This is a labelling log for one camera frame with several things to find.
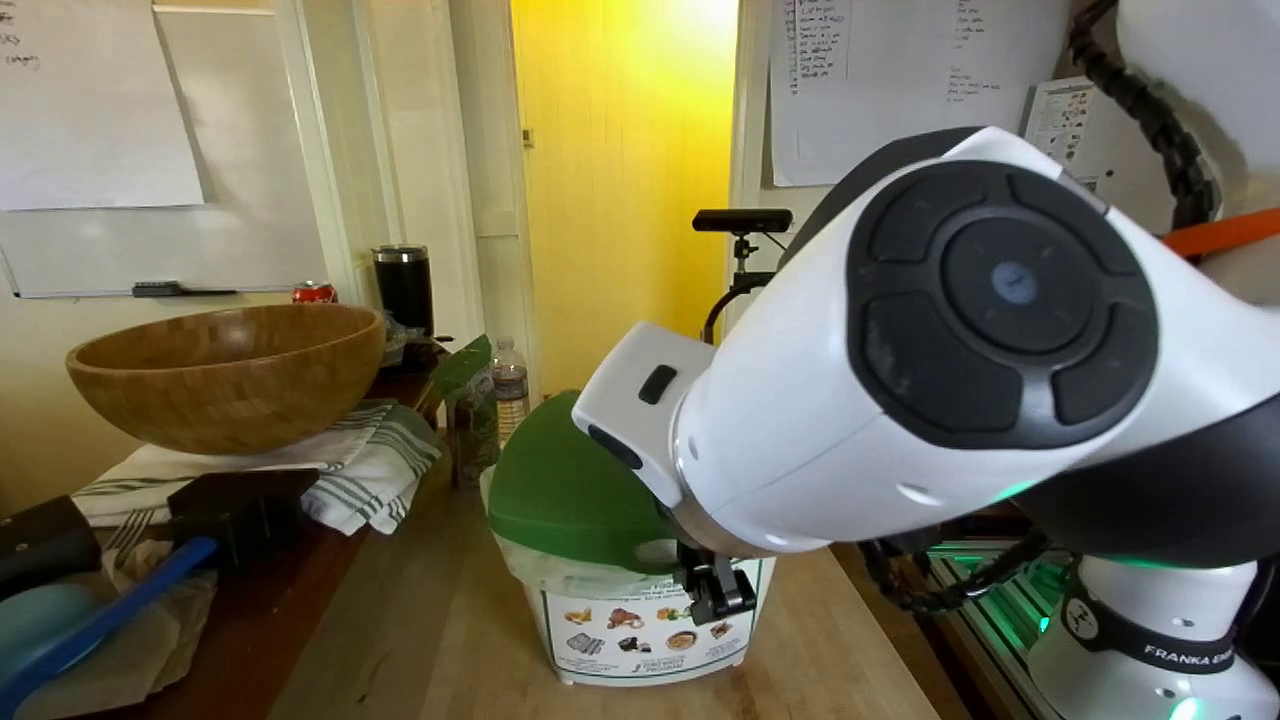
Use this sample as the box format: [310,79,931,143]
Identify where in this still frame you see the green lit control box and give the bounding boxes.
[915,535,1089,720]

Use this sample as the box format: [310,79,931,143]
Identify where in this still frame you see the teal plate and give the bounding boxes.
[0,576,106,687]

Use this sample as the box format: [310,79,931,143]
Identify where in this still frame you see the black whiteboard marker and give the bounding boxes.
[129,278,244,304]

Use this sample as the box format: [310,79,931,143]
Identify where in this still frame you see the large white paper sheet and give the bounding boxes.
[0,0,214,215]

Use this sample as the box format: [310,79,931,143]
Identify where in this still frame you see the yellow door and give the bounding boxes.
[507,0,741,399]

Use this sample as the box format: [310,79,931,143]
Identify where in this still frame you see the black braided cable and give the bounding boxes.
[1060,0,1223,231]

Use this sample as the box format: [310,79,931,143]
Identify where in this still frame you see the black stereo camera bar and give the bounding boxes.
[689,205,798,242]

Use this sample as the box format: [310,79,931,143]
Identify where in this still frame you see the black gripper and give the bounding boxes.
[665,528,766,629]

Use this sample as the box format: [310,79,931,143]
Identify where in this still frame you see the black flat tool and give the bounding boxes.
[0,491,109,603]

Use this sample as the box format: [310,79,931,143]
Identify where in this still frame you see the beige crumpled cloth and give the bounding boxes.
[47,535,221,712]

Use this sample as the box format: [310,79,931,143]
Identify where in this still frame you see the white printed board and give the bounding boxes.
[1021,71,1180,242]

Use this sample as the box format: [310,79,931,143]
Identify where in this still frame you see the blue tool handle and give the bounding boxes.
[0,531,225,720]

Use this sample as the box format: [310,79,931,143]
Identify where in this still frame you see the green snack bag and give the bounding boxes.
[417,332,501,490]

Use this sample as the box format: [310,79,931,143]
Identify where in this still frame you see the wall whiteboard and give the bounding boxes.
[0,0,334,301]

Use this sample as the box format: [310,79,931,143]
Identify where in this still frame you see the white compost bin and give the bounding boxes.
[484,525,779,692]

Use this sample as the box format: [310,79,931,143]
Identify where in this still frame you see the wooden bowl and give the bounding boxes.
[60,301,392,460]

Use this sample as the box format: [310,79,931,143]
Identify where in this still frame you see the black steel tumbler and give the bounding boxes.
[369,243,438,341]

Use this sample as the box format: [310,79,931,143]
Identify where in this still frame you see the black brush head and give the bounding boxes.
[164,465,326,580]

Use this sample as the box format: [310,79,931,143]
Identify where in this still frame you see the green bin lid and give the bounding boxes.
[484,390,701,576]

